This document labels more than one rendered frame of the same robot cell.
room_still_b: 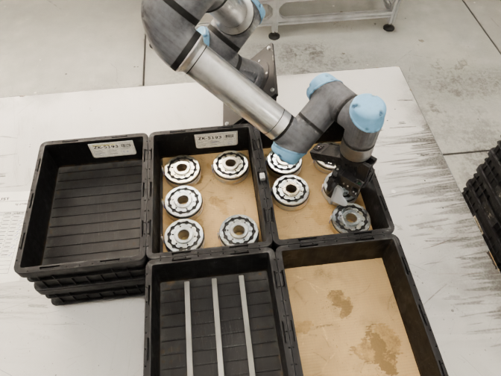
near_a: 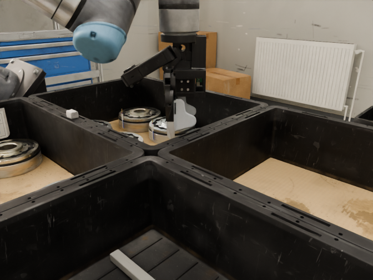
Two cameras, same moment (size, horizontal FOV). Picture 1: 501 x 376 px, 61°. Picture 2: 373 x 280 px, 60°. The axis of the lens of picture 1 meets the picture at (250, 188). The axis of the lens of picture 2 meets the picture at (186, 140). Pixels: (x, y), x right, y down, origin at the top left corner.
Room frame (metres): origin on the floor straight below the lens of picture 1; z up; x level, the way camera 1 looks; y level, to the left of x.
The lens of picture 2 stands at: (0.14, 0.15, 1.10)
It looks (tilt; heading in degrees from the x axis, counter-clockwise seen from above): 23 degrees down; 321
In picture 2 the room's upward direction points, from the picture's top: straight up
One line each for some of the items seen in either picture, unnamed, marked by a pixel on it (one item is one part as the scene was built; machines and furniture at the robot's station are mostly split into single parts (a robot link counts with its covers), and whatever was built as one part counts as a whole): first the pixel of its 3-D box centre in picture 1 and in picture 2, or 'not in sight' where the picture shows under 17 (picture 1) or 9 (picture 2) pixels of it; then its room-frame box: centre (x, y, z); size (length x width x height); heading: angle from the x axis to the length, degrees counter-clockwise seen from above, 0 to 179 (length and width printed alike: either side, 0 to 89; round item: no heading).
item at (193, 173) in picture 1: (182, 168); not in sight; (0.74, 0.20, 0.86); 0.10 x 0.10 x 0.01
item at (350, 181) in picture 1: (353, 168); (183, 66); (0.64, -0.26, 0.99); 0.09 x 0.08 x 0.12; 49
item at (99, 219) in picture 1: (95, 208); not in sight; (0.60, 0.42, 0.87); 0.40 x 0.30 x 0.11; 7
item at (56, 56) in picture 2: not in sight; (48, 79); (2.61, -0.56, 0.60); 0.72 x 0.03 x 0.56; 97
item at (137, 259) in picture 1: (89, 198); not in sight; (0.60, 0.42, 0.92); 0.40 x 0.30 x 0.02; 7
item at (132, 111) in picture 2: not in sight; (139, 111); (0.79, -0.24, 0.86); 0.05 x 0.05 x 0.01
